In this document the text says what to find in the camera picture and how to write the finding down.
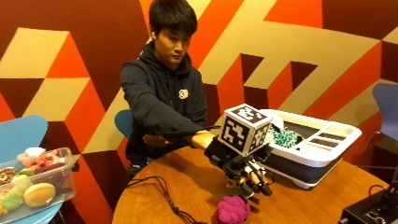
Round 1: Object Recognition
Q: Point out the magenta knitted toy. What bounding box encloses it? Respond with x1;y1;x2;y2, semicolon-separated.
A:
216;194;252;224

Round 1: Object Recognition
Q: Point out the white cube with black markers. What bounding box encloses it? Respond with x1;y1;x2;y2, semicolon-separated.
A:
217;103;275;158

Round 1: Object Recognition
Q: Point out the white and black dish rack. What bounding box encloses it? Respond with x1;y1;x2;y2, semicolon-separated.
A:
259;108;364;190

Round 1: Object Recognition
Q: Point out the black electronic box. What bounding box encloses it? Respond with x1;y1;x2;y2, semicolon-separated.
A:
337;186;398;224

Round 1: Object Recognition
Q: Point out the the person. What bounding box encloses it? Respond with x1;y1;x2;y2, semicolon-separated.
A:
120;0;217;179

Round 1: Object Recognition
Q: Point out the blue chair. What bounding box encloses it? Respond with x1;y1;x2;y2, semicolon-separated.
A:
0;114;66;224
357;82;398;185
114;108;138;140

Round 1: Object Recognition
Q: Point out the clear plastic bin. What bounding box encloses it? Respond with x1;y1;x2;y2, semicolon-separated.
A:
0;147;79;224

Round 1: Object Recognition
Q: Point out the yellow round soft toy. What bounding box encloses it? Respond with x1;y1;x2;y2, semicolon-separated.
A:
23;182;58;208

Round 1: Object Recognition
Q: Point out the pink soft toy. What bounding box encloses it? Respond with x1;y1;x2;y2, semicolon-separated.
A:
16;151;63;172

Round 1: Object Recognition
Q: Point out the white fluffy soft toy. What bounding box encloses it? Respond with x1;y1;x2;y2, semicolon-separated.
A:
24;147;48;158

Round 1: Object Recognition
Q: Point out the green soft toy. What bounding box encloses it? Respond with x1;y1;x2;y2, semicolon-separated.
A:
0;186;27;213

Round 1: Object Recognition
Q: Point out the brown spotted soft toy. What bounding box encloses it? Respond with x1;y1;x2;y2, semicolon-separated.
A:
0;167;18;187

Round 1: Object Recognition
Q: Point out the black cable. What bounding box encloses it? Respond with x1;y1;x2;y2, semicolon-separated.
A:
368;183;393;200
124;175;209;224

